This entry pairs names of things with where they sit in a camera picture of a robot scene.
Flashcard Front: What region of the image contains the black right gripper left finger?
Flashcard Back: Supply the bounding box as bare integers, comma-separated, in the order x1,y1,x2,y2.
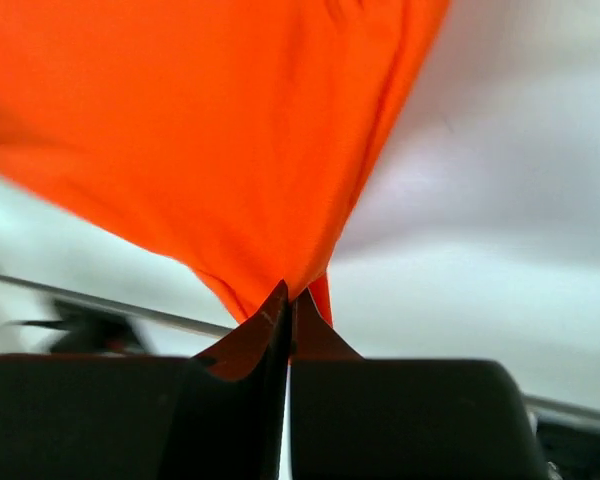
0,283,291,479

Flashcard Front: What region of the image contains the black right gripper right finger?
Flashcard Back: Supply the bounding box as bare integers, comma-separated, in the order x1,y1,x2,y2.
289,292,549,479

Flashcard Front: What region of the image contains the orange t shirt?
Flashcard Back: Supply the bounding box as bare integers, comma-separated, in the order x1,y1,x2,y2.
0,1,449,321

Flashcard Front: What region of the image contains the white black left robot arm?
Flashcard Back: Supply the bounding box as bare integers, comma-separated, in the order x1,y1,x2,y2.
0,298,150,356

